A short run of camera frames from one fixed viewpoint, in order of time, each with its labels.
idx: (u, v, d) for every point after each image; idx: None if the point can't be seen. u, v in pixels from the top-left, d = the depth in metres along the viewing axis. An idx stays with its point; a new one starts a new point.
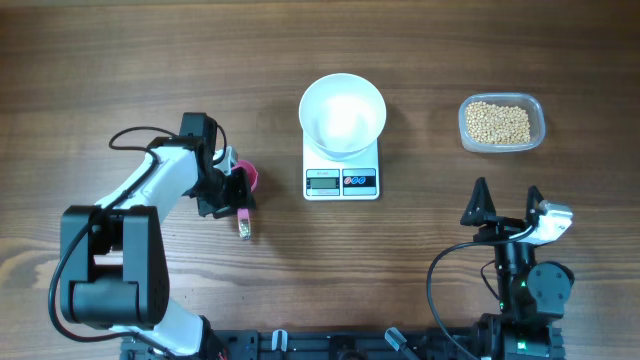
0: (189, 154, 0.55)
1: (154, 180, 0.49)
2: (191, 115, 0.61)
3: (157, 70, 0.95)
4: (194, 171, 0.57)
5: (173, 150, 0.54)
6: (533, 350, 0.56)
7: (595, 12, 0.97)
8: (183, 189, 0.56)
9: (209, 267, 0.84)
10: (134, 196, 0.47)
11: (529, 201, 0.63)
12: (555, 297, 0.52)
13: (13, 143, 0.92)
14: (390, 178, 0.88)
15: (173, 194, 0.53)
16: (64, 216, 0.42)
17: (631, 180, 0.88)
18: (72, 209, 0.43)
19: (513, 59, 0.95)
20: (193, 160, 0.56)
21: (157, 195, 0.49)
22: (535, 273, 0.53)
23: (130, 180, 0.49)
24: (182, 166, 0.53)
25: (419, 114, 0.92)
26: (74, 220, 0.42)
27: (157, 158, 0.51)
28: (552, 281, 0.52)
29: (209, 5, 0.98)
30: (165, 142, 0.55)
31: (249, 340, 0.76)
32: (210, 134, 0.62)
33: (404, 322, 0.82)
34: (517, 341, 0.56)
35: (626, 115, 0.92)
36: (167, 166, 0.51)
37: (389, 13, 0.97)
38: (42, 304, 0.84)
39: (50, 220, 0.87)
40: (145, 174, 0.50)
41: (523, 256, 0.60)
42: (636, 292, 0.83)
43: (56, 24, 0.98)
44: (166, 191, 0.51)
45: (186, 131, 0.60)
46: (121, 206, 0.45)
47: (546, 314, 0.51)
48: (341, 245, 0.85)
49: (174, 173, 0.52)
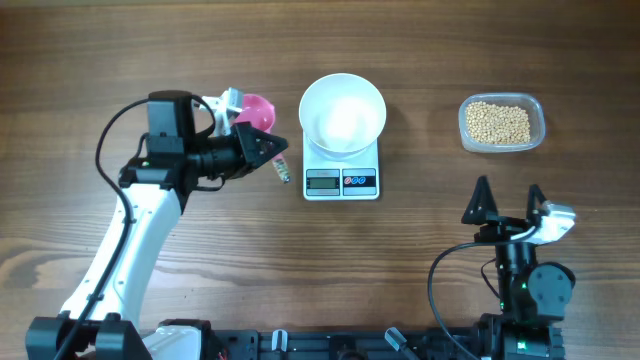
0: (168, 193, 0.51)
1: (125, 263, 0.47)
2: (158, 102, 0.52)
3: (157, 70, 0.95)
4: (179, 209, 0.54)
5: (149, 190, 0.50)
6: (533, 350, 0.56)
7: (596, 12, 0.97)
8: (165, 232, 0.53)
9: (209, 267, 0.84)
10: (104, 296, 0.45)
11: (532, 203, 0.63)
12: (556, 299, 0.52)
13: (13, 143, 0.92)
14: (391, 178, 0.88)
15: (156, 244, 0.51)
16: (32, 335, 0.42)
17: (631, 180, 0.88)
18: (39, 322, 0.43)
19: (513, 59, 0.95)
20: (175, 197, 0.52)
21: (132, 274, 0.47)
22: (536, 275, 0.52)
23: (103, 253, 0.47)
24: (161, 218, 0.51)
25: (419, 114, 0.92)
26: (45, 338, 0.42)
27: (128, 217, 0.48)
28: (554, 284, 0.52)
29: (209, 5, 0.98)
30: (139, 174, 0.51)
31: (249, 340, 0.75)
32: (182, 125, 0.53)
33: (404, 323, 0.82)
34: (517, 341, 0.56)
35: (626, 115, 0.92)
36: (143, 225, 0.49)
37: (389, 13, 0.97)
38: (41, 305, 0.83)
39: (50, 220, 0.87)
40: (117, 250, 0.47)
41: (523, 255, 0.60)
42: (636, 292, 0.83)
43: (56, 24, 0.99)
44: (146, 251, 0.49)
45: (157, 126, 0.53)
46: (93, 313, 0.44)
47: (547, 316, 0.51)
48: (341, 246, 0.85)
49: (149, 233, 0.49)
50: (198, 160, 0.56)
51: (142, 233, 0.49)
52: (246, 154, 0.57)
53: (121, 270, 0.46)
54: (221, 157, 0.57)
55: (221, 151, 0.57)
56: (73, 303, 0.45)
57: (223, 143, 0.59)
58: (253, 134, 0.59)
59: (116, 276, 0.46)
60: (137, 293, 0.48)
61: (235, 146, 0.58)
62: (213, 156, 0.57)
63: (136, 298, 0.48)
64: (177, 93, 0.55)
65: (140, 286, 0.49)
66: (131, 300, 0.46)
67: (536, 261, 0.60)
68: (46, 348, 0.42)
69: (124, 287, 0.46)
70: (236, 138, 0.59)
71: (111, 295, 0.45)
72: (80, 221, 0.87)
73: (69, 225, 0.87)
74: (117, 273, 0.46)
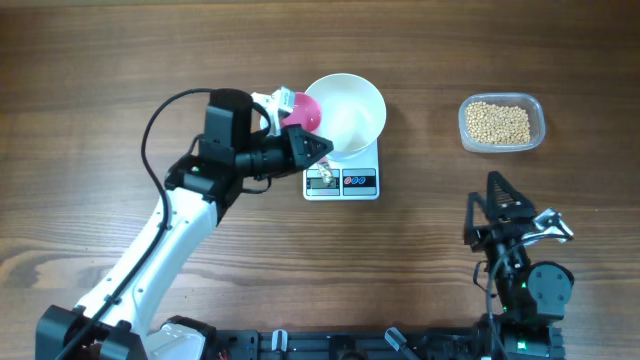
0: (209, 205, 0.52)
1: (149, 272, 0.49)
2: (216, 108, 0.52)
3: (157, 70, 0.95)
4: (216, 220, 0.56)
5: (192, 198, 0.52)
6: (533, 349, 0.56)
7: (595, 13, 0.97)
8: (196, 242, 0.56)
9: (209, 267, 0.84)
10: (121, 300, 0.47)
11: (509, 187, 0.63)
12: (555, 299, 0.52)
13: (13, 143, 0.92)
14: (391, 178, 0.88)
15: (183, 253, 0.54)
16: (46, 323, 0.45)
17: (631, 180, 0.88)
18: (55, 312, 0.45)
19: (513, 59, 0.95)
20: (214, 210, 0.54)
21: (153, 283, 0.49)
22: (535, 274, 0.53)
23: (131, 255, 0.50)
24: (193, 230, 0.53)
25: (419, 114, 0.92)
26: (55, 329, 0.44)
27: (164, 224, 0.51)
28: (554, 283, 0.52)
29: (209, 5, 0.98)
30: (187, 181, 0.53)
31: (249, 341, 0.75)
32: (235, 133, 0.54)
33: (404, 323, 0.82)
34: (517, 341, 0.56)
35: (626, 114, 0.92)
36: (175, 235, 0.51)
37: (389, 13, 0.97)
38: (41, 305, 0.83)
39: (50, 220, 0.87)
40: (146, 255, 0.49)
41: (516, 255, 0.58)
42: (636, 292, 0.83)
43: (56, 24, 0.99)
44: (172, 261, 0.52)
45: (213, 132, 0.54)
46: (106, 315, 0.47)
47: (546, 315, 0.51)
48: (341, 246, 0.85)
49: (179, 244, 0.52)
50: (247, 162, 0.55)
51: (173, 242, 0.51)
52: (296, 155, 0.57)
53: (143, 278, 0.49)
54: (271, 157, 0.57)
55: (271, 151, 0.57)
56: (90, 299, 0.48)
57: (273, 144, 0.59)
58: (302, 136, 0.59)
59: (137, 282, 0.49)
60: (153, 301, 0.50)
61: (284, 147, 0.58)
62: (263, 157, 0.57)
63: (151, 305, 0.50)
64: (237, 97, 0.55)
65: (158, 294, 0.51)
66: (146, 307, 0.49)
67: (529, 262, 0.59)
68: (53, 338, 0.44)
69: (143, 295, 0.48)
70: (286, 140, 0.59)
71: (128, 302, 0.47)
72: (80, 221, 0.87)
73: (69, 225, 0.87)
74: (139, 280, 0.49)
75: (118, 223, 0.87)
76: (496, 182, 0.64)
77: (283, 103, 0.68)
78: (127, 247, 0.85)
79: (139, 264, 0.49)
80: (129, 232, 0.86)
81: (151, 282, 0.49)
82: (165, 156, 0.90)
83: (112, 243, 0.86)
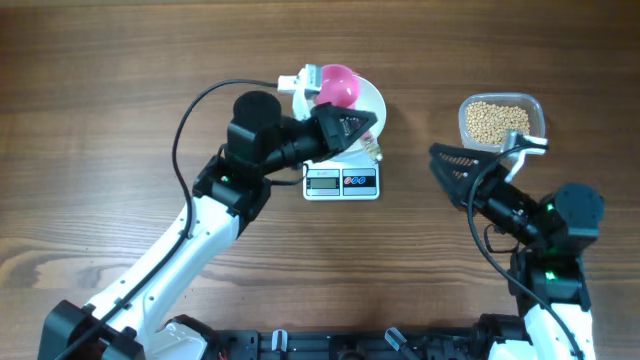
0: (232, 219, 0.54)
1: (163, 279, 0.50)
2: (236, 128, 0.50)
3: (157, 70, 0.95)
4: (236, 234, 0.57)
5: (217, 210, 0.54)
6: (563, 282, 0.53)
7: (595, 13, 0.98)
8: (214, 252, 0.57)
9: (209, 267, 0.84)
10: (131, 306, 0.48)
11: (455, 153, 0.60)
12: (588, 217, 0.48)
13: (13, 143, 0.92)
14: (391, 178, 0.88)
15: (198, 266, 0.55)
16: (55, 318, 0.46)
17: (631, 180, 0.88)
18: (65, 308, 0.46)
19: (513, 59, 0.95)
20: (236, 224, 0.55)
21: (166, 291, 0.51)
22: (563, 193, 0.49)
23: (149, 260, 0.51)
24: (214, 241, 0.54)
25: (419, 114, 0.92)
26: (62, 326, 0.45)
27: (186, 232, 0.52)
28: (583, 201, 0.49)
29: (209, 6, 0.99)
30: (213, 190, 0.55)
31: (248, 340, 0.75)
32: (263, 146, 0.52)
33: (404, 322, 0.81)
34: (545, 272, 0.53)
35: (626, 115, 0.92)
36: (193, 246, 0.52)
37: (388, 13, 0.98)
38: (41, 305, 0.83)
39: (50, 220, 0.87)
40: (163, 261, 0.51)
41: (506, 197, 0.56)
42: (637, 293, 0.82)
43: (56, 24, 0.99)
44: (186, 271, 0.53)
45: (239, 149, 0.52)
46: (113, 319, 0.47)
47: (579, 237, 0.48)
48: (341, 245, 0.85)
49: (197, 254, 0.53)
50: (277, 158, 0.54)
51: (191, 253, 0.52)
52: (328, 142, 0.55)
53: (155, 287, 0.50)
54: (302, 147, 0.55)
55: (301, 141, 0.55)
56: (101, 299, 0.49)
57: (303, 130, 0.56)
58: (335, 117, 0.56)
59: (149, 290, 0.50)
60: (161, 311, 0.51)
61: (315, 134, 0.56)
62: (293, 147, 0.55)
63: (160, 313, 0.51)
64: (263, 108, 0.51)
65: (169, 302, 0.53)
66: (154, 315, 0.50)
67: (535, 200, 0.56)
68: (58, 335, 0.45)
69: (152, 303, 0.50)
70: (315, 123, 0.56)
71: (137, 308, 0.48)
72: (80, 221, 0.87)
73: (69, 225, 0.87)
74: (151, 288, 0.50)
75: (119, 223, 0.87)
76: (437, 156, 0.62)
77: (309, 83, 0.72)
78: (127, 247, 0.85)
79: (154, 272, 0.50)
80: (129, 232, 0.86)
81: (162, 292, 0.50)
82: (164, 156, 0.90)
83: (112, 243, 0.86)
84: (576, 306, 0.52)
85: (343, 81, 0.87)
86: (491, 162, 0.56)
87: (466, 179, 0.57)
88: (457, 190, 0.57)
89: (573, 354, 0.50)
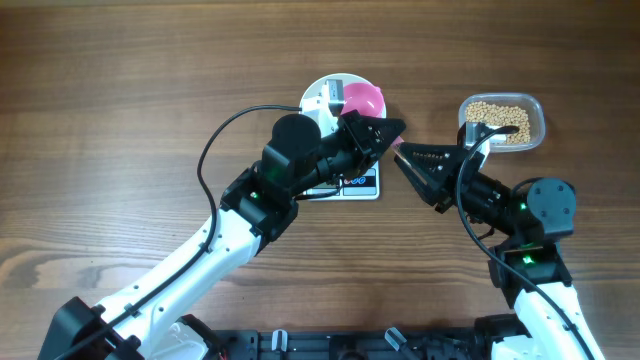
0: (255, 239, 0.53)
1: (176, 292, 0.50)
2: (274, 153, 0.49)
3: (157, 70, 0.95)
4: (255, 252, 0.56)
5: (241, 228, 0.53)
6: (539, 265, 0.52)
7: (596, 13, 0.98)
8: (232, 269, 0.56)
9: None
10: (139, 315, 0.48)
11: (424, 148, 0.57)
12: (561, 212, 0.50)
13: (13, 143, 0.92)
14: (391, 179, 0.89)
15: (212, 282, 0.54)
16: (66, 314, 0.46)
17: (631, 180, 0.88)
18: (75, 306, 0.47)
19: (513, 59, 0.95)
20: (256, 244, 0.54)
21: (177, 305, 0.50)
22: (535, 190, 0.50)
23: (165, 269, 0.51)
24: (232, 258, 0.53)
25: (419, 114, 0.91)
26: (70, 324, 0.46)
27: (205, 246, 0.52)
28: (554, 196, 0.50)
29: (209, 5, 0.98)
30: (241, 204, 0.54)
31: (249, 340, 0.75)
32: (297, 170, 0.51)
33: (404, 322, 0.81)
34: (522, 258, 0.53)
35: (626, 115, 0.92)
36: (212, 260, 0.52)
37: (389, 13, 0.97)
38: (41, 305, 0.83)
39: (50, 220, 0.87)
40: (179, 271, 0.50)
41: (480, 187, 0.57)
42: (636, 292, 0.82)
43: (56, 24, 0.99)
44: (200, 285, 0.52)
45: (273, 172, 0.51)
46: (121, 323, 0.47)
47: (553, 234, 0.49)
48: (342, 245, 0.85)
49: (213, 270, 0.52)
50: (314, 176, 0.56)
51: (207, 268, 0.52)
52: (360, 149, 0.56)
53: (166, 298, 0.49)
54: (337, 163, 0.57)
55: (335, 156, 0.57)
56: (111, 302, 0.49)
57: (334, 145, 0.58)
58: (364, 125, 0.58)
59: (160, 300, 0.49)
60: (169, 323, 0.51)
61: (346, 146, 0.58)
62: (327, 162, 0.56)
63: (167, 324, 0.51)
64: (301, 133, 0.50)
65: (178, 313, 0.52)
66: (162, 326, 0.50)
67: (509, 189, 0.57)
68: (64, 333, 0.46)
69: (161, 315, 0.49)
70: (345, 134, 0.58)
71: (145, 318, 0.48)
72: (80, 221, 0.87)
73: (69, 225, 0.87)
74: (162, 299, 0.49)
75: (119, 223, 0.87)
76: (403, 162, 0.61)
77: (332, 97, 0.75)
78: (126, 247, 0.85)
79: (169, 282, 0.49)
80: (129, 232, 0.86)
81: (173, 304, 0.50)
82: (164, 156, 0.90)
83: (112, 243, 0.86)
84: (558, 283, 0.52)
85: (364, 97, 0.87)
86: (462, 154, 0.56)
87: (443, 172, 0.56)
88: (434, 185, 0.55)
89: (566, 328, 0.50)
